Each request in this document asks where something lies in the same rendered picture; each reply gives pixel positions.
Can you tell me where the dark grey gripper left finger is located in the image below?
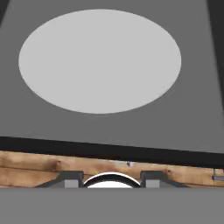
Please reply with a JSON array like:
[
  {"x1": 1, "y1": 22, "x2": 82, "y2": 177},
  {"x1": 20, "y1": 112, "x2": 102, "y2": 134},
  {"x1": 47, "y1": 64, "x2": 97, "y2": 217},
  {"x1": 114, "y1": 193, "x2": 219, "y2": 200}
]
[{"x1": 34, "y1": 171, "x2": 85, "y2": 189}]

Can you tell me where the round white and black thing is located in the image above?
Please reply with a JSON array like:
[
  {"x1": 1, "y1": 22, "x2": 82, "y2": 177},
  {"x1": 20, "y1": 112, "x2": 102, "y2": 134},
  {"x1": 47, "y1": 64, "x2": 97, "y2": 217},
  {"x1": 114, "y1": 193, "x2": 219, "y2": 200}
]
[{"x1": 82, "y1": 171, "x2": 142, "y2": 189}]

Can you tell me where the grey slab with pale oval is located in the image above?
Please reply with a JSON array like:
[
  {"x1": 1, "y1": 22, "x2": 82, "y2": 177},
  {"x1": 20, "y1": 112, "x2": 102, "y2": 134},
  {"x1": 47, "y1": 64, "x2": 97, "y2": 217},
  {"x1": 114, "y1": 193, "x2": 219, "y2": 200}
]
[{"x1": 0, "y1": 0, "x2": 224, "y2": 170}]

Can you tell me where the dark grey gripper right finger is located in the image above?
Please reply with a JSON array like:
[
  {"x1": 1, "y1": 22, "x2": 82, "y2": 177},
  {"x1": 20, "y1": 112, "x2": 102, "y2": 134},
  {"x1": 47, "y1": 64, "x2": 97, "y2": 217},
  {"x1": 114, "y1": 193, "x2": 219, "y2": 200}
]
[{"x1": 139, "y1": 170, "x2": 191, "y2": 189}]

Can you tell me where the small grey metal handle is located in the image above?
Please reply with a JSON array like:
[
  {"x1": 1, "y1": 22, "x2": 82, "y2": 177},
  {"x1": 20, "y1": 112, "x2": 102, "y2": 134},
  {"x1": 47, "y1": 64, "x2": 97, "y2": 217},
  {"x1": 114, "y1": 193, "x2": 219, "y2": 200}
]
[{"x1": 212, "y1": 168, "x2": 224, "y2": 181}]

